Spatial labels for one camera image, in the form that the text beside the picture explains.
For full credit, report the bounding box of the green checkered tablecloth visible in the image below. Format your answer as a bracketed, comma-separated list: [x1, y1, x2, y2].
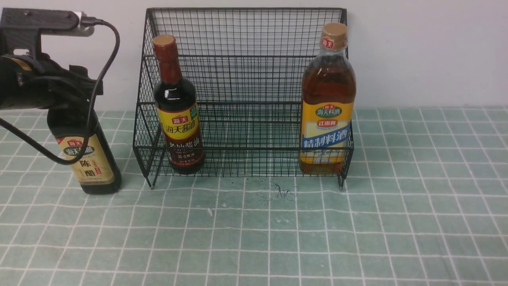
[0, 106, 508, 286]

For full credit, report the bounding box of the black cable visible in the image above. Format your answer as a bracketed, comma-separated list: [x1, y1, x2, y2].
[0, 17, 121, 166]

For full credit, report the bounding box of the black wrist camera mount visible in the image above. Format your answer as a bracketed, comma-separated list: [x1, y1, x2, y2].
[0, 7, 94, 59]

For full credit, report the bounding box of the dark vinegar bottle gold cap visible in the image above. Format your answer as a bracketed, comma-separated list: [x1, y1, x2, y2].
[47, 108, 122, 195]

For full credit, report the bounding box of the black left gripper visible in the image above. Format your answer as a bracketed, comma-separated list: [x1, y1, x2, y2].
[0, 56, 104, 110]

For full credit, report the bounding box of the black wire mesh shelf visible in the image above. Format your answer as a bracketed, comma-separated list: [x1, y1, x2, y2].
[133, 7, 348, 188]

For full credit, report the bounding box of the amber cooking wine bottle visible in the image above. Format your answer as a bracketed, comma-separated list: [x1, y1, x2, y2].
[299, 22, 357, 174]

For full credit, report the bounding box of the dark soy sauce bottle red neck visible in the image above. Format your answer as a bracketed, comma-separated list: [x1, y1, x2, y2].
[152, 35, 206, 175]

